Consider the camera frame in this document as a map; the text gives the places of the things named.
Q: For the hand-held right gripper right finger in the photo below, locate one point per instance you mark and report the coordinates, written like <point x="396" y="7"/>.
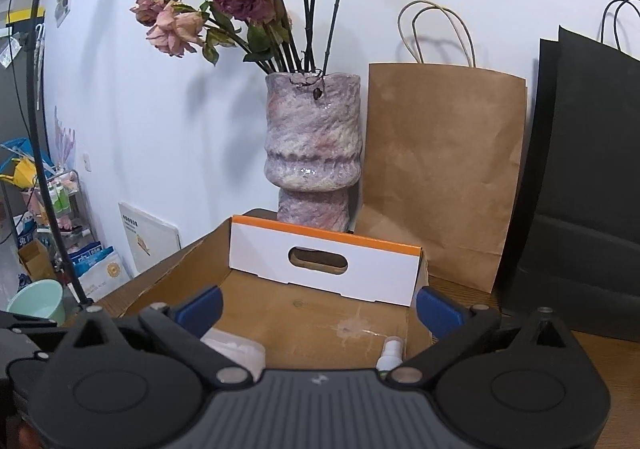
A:
<point x="440" y="315"/>

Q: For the translucent white plastic container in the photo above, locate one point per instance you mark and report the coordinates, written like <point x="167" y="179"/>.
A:
<point x="235" y="350"/>

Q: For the blue plastic basket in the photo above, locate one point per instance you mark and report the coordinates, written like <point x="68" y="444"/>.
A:
<point x="20" y="151"/>

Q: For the black stand pole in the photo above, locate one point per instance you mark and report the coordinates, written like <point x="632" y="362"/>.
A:
<point x="37" y="104"/>

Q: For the white wall outlet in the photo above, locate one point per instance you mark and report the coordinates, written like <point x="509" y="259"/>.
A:
<point x="86" y="163"/>

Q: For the yellow plastic item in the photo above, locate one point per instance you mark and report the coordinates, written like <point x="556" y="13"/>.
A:
<point x="24" y="173"/>

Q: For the small spray bottle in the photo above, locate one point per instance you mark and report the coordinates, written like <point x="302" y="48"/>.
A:
<point x="390" y="353"/>

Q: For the small cardboard carton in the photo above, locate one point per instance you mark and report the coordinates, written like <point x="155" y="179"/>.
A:
<point x="37" y="260"/>

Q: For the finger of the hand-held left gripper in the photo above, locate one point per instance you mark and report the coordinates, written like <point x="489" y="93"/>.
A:
<point x="27" y="320"/>
<point x="32" y="360"/>

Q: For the pink mottled ceramic vase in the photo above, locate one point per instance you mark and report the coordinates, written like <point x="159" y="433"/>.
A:
<point x="312" y="149"/>

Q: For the person's left hand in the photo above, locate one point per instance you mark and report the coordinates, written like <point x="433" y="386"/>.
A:
<point x="24" y="435"/>

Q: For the grey refrigerator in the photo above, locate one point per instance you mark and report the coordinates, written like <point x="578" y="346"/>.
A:
<point x="12" y="94"/>

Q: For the brown paper bag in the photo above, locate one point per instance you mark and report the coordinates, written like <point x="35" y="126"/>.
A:
<point x="445" y="169"/>

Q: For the cardboard box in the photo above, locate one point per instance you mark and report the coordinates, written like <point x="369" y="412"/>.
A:
<point x="300" y="309"/>

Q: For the black paper bag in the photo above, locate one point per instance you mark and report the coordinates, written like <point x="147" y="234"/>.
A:
<point x="585" y="209"/>

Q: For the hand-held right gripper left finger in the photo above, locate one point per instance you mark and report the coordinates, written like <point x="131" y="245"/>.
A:
<point x="201" y="310"/>

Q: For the metal storage cart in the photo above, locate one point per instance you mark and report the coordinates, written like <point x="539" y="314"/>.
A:
<point x="72" y="199"/>

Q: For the white and blue bag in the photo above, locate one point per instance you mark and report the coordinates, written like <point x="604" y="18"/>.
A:
<point x="97" y="269"/>

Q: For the floral wall sticker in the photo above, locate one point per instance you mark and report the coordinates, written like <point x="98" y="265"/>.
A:
<point x="65" y="141"/>

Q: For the mint green bowl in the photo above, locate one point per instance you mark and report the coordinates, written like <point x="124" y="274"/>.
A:
<point x="35" y="301"/>

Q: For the white flat panel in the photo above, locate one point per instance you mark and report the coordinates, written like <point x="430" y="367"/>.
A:
<point x="147" y="239"/>

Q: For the green bottles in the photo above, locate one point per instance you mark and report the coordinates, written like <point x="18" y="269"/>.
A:
<point x="60" y="199"/>

